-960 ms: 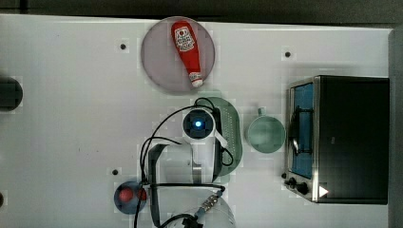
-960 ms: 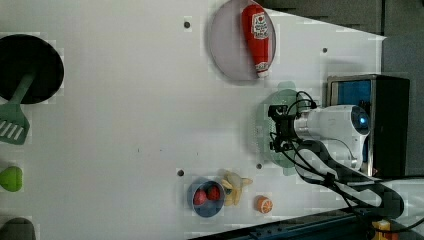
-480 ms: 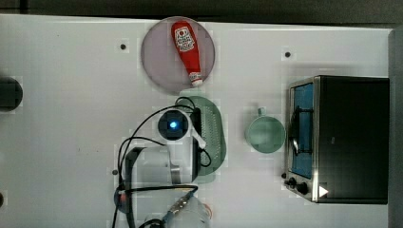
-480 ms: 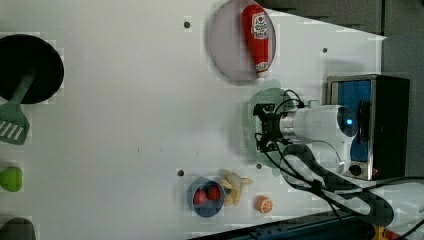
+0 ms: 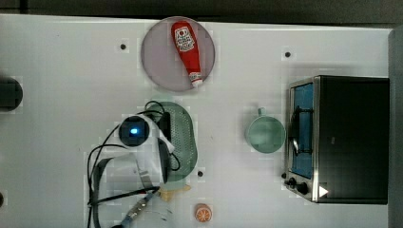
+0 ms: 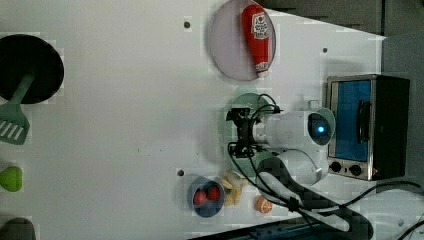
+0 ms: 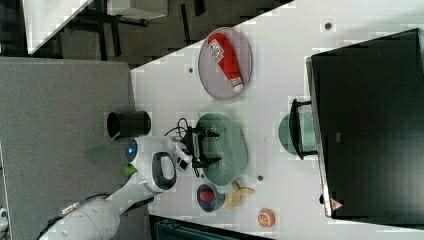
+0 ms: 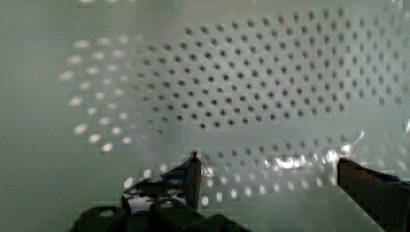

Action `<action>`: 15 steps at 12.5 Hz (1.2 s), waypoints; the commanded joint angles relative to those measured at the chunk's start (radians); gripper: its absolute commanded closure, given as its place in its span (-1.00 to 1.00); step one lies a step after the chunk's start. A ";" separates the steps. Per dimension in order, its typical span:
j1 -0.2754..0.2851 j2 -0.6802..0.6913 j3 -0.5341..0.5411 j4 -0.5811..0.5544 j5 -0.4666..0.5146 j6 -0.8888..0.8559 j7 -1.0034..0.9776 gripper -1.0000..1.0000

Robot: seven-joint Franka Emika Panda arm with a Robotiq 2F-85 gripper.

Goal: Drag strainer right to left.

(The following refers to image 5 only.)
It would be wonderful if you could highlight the mint green plastic strainer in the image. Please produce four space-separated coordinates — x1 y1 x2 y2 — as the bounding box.
145 101 198 190

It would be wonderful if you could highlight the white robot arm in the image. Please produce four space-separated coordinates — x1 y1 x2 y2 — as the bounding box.
88 113 174 228

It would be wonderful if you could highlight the grey round plate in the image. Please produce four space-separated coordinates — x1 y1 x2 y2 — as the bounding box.
141 16 216 92

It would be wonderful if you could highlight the mint green cup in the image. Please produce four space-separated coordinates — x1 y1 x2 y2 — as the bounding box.
245 107 286 154

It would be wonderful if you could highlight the red ketchup bottle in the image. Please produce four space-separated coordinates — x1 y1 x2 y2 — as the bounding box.
171 21 202 87

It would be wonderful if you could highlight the peeled toy banana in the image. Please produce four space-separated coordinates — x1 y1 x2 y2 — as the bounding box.
159 184 191 202

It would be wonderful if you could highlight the toy orange half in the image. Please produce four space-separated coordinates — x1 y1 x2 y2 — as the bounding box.
194 203 212 222

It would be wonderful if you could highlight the black toaster oven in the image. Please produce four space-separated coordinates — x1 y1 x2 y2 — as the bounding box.
282 75 390 204

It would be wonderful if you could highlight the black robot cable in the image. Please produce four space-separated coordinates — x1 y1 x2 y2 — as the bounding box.
86 100 182 228

